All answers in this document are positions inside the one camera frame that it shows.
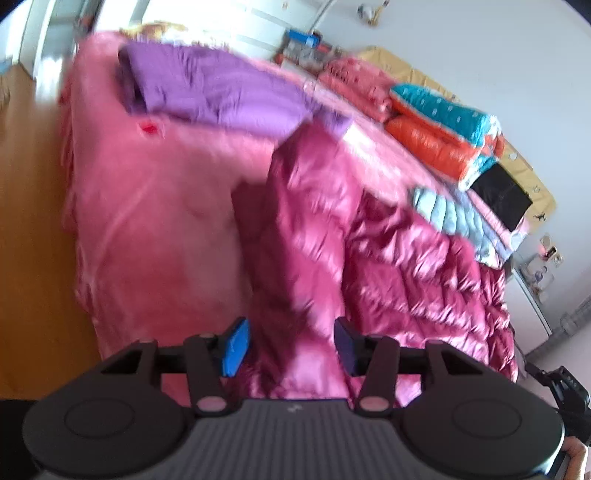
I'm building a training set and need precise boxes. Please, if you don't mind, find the white wardrobe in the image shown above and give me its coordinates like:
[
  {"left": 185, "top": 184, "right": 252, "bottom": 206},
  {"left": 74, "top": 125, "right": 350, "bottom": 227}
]
[{"left": 92, "top": 0, "right": 333, "bottom": 65}]

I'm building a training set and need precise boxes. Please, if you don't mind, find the magenta down jacket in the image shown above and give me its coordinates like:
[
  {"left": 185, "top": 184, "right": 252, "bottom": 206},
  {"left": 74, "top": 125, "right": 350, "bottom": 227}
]
[{"left": 231, "top": 117, "right": 520, "bottom": 400}]

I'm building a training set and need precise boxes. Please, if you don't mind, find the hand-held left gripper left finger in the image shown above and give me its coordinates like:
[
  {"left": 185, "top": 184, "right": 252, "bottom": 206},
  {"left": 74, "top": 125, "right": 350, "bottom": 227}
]
[{"left": 99, "top": 318, "right": 252, "bottom": 417}]

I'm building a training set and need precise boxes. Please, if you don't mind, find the white wall fixture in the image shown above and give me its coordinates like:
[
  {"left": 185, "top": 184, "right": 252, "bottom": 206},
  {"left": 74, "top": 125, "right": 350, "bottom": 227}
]
[{"left": 359, "top": 2, "right": 386, "bottom": 26}]

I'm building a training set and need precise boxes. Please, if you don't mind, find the teal dotted folded quilt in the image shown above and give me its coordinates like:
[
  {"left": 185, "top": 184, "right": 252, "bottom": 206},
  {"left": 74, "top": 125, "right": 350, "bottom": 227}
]
[{"left": 390, "top": 83, "right": 502, "bottom": 158}]

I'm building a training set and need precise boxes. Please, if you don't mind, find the light blue down jacket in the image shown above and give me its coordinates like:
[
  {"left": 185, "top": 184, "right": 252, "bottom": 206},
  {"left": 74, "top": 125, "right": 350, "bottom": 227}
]
[{"left": 411, "top": 186, "right": 513, "bottom": 268}]

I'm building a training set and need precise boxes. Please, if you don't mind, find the yellow padded headboard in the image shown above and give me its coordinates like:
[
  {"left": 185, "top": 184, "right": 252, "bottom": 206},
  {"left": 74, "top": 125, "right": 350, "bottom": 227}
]
[{"left": 358, "top": 46, "right": 557, "bottom": 232}]

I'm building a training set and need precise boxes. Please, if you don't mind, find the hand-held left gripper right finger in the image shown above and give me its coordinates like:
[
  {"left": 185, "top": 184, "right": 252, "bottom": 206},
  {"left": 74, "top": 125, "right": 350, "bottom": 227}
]
[{"left": 333, "top": 318, "right": 486, "bottom": 415}]

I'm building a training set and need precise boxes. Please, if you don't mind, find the purple garment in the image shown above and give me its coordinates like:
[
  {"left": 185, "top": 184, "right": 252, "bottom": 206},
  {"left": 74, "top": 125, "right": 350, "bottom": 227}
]
[{"left": 117, "top": 41, "right": 352, "bottom": 141}]

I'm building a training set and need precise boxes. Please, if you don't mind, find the orange folded quilt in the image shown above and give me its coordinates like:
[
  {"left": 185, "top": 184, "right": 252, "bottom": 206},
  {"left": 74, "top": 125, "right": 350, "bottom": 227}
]
[{"left": 385, "top": 115, "right": 499, "bottom": 192}]

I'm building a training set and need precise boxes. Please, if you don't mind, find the blue-lidded storage box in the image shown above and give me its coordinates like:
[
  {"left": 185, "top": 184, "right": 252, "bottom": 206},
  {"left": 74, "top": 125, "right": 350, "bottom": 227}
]
[{"left": 281, "top": 28, "right": 324, "bottom": 70}]

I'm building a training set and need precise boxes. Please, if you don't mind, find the black folded cloth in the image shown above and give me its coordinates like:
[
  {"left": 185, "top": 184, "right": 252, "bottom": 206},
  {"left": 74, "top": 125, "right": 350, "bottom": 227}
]
[{"left": 468, "top": 162, "right": 534, "bottom": 232}]

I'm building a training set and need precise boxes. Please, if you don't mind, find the bed with pink sheet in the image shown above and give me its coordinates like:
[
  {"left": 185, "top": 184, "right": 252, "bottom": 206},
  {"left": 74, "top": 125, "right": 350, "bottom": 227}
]
[{"left": 58, "top": 30, "right": 532, "bottom": 400}]

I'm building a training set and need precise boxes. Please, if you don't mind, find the person's right hand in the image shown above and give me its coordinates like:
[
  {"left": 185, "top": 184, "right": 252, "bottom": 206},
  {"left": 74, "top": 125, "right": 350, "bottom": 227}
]
[{"left": 561, "top": 436, "right": 591, "bottom": 480}]

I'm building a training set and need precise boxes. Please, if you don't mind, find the yellow cartoon cushion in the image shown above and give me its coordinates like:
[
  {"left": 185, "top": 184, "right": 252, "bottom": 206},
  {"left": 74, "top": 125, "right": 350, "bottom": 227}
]
[{"left": 120, "top": 21, "right": 185, "bottom": 42}]

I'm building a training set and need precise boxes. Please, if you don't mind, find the wall socket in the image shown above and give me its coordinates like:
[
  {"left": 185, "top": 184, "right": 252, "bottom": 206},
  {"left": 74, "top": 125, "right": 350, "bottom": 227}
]
[{"left": 538, "top": 235, "right": 564, "bottom": 267}]

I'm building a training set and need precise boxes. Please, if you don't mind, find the white nightstand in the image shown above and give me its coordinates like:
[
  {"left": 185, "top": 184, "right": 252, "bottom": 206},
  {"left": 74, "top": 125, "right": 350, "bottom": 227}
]
[{"left": 508, "top": 258, "right": 555, "bottom": 347}]

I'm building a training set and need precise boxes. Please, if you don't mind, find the white door frame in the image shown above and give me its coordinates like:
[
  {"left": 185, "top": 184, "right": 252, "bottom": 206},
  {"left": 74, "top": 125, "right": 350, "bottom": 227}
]
[{"left": 18, "top": 0, "right": 93, "bottom": 79}]

